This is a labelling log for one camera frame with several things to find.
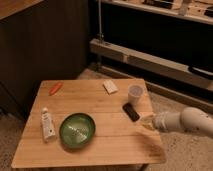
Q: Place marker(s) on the green bowl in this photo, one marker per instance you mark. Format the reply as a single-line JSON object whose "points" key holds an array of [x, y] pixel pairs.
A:
{"points": [[77, 130]]}

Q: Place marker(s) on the white tube with cap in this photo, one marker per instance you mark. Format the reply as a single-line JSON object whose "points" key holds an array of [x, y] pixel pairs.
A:
{"points": [[47, 125]]}

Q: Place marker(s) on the black eraser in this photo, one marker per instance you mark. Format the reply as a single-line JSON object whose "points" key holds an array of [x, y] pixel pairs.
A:
{"points": [[129, 110]]}

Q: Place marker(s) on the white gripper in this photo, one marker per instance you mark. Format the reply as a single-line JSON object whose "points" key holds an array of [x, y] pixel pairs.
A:
{"points": [[164, 122]]}

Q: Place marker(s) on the metal shelf rack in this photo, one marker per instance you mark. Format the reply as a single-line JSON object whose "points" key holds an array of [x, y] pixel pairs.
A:
{"points": [[173, 53]]}

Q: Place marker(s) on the white ceramic cup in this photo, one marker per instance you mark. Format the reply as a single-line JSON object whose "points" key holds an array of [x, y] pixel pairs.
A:
{"points": [[135, 93]]}

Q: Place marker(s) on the orange carrot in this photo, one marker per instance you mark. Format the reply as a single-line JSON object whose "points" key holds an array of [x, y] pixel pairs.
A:
{"points": [[55, 88]]}

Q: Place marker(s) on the wooden table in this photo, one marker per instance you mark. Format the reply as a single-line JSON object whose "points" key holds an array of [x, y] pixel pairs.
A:
{"points": [[117, 140]]}

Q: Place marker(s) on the white sponge block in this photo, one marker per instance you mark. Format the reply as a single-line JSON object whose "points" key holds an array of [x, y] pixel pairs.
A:
{"points": [[110, 87]]}

